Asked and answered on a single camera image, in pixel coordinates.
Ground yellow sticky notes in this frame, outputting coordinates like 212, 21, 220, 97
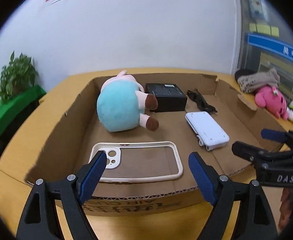
249, 23, 279, 37

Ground black sunglasses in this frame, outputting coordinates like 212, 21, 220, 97
187, 89, 217, 114

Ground cream phone case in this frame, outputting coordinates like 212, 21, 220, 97
89, 141, 183, 184

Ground cardboard box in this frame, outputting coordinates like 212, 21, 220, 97
0, 73, 282, 216

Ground cartoon poster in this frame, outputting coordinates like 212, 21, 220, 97
248, 0, 265, 19

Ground pink plush toy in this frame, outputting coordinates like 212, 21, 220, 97
255, 86, 289, 120

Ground pig plush teal body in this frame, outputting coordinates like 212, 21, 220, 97
97, 70, 159, 132

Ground grey printed cloth bag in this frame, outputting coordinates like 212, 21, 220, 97
235, 68, 280, 94

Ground white phone stand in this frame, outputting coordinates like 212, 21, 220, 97
185, 111, 229, 151

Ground potted green plant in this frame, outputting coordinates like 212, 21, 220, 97
0, 51, 38, 103

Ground green covered bench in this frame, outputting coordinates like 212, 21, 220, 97
0, 84, 47, 156

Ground person hand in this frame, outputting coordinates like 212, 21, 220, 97
278, 188, 293, 231

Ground black product box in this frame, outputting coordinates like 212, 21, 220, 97
146, 83, 187, 113

